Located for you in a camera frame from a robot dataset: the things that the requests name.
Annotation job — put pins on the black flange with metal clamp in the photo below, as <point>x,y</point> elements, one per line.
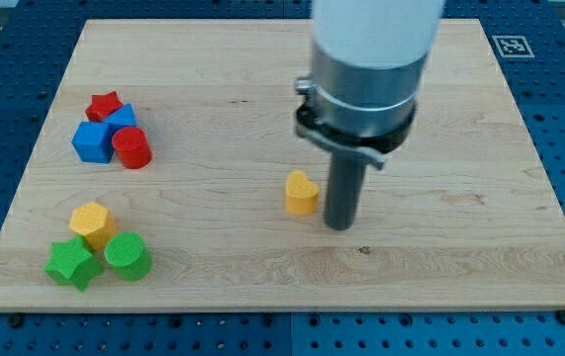
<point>311,124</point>

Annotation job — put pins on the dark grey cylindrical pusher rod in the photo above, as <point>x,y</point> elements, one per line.
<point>346,178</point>

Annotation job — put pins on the yellow heart block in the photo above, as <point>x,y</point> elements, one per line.
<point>301,194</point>

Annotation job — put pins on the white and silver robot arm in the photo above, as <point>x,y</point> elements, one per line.
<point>360,95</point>

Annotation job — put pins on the yellow hexagon block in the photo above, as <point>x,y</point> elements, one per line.
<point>95,223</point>

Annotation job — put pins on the wooden board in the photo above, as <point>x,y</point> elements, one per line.
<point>462,219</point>

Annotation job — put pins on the white fiducial marker tag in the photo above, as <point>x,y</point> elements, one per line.
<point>513,46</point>

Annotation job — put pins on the red cylinder block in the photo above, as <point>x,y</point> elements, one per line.
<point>132,147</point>

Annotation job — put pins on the green cylinder block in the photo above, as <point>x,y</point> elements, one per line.
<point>128,256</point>

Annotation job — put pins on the blue triangle block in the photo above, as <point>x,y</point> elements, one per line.
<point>122,118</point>

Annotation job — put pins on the blue cube block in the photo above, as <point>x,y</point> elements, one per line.
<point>92,142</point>

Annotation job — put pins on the red star block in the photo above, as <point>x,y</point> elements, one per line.
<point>102,106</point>

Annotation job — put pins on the green star block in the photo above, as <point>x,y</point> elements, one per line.
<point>72,263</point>

